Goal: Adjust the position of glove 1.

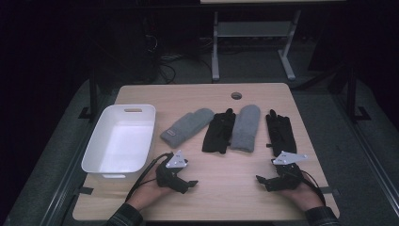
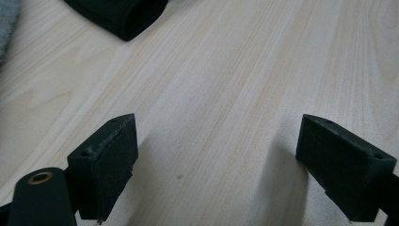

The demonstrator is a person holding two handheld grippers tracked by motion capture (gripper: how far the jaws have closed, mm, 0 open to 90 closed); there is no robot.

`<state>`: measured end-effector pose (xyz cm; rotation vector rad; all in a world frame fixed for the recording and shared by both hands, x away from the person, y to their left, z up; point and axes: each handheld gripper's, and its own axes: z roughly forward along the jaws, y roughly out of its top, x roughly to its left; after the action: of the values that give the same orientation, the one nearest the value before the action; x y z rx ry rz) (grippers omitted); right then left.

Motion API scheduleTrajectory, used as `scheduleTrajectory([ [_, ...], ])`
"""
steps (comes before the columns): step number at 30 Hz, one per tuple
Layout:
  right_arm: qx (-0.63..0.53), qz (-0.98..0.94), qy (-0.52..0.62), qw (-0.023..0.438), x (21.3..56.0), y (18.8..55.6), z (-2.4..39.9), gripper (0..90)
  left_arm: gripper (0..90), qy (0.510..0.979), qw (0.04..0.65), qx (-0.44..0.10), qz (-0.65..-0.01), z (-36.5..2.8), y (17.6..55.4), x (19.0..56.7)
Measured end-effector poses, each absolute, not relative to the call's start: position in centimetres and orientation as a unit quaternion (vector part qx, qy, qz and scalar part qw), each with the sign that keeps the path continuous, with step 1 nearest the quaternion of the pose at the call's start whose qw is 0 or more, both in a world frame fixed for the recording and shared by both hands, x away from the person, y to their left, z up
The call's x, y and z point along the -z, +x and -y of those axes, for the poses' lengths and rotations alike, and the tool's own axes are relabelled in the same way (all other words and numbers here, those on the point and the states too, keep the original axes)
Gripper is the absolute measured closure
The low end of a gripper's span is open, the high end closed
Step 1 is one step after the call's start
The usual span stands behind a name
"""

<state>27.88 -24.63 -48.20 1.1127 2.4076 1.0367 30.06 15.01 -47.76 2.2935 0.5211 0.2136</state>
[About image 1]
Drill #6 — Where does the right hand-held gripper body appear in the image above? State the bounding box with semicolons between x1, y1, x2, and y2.
270;150;309;192

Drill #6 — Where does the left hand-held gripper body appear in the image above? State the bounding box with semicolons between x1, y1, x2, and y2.
155;150;189;189

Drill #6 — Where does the black glove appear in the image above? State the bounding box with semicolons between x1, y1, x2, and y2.
264;108;297;158
201;107;237;155

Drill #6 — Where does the grey knit mitten with label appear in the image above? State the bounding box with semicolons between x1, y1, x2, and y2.
159;107;216;149

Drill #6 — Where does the plain grey knit mitten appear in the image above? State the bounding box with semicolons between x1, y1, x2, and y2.
230;104;262;153

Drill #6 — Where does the white plastic bin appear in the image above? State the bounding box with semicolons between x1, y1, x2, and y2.
80;104;157;181

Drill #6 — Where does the person's right hand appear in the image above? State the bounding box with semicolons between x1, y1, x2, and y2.
277;178;325;212

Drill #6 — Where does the person's left hand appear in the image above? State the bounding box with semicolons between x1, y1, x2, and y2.
126;170;172;211

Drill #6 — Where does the grey metal stand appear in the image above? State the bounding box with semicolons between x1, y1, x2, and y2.
210;8;302;83

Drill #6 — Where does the right hand-held gripper cable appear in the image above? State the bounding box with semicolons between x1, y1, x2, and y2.
295;169;327;205

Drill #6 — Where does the black metal post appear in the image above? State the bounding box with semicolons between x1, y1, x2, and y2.
78;67;102;121
344;65;373;121

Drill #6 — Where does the bundle of floor cables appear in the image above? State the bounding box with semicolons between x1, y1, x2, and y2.
137;31;192;85

